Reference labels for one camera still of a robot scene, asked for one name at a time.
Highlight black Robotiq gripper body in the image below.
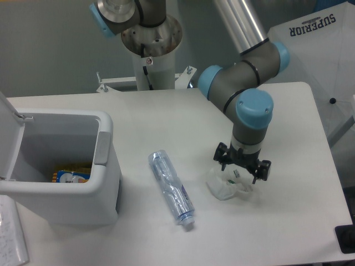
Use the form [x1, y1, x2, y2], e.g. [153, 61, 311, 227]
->
[226, 145, 260, 169]

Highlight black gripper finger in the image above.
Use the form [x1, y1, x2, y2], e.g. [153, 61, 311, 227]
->
[249, 160, 272, 185]
[213, 142, 231, 171]

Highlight white plastic wrapper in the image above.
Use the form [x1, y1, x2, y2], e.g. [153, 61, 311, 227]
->
[206, 165, 253, 201]

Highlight crushed clear plastic bottle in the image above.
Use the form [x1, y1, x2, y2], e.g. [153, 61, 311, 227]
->
[148, 150, 195, 227]

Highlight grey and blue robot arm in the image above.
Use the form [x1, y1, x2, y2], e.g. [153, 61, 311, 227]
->
[89, 1, 290, 180]

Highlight white plastic trash can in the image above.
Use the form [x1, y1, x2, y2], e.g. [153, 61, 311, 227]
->
[1, 97, 121, 225]

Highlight black device at table edge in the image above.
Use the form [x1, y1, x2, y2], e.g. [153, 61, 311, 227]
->
[335, 224, 354, 254]

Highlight white Superior umbrella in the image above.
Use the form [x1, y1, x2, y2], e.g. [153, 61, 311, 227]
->
[268, 2, 354, 146]

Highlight yellow blue snack packet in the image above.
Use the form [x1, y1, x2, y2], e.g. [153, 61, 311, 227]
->
[52, 162, 92, 183]

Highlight white notepad with handwriting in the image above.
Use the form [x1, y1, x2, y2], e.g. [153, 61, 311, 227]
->
[1, 195, 29, 265]

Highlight white metal base frame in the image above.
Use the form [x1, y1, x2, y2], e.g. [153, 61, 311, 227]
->
[96, 65, 197, 93]

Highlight black pedestal cable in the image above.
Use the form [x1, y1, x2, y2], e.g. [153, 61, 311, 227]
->
[140, 43, 154, 91]

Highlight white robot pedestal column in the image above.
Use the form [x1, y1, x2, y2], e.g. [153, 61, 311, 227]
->
[121, 15, 182, 86]

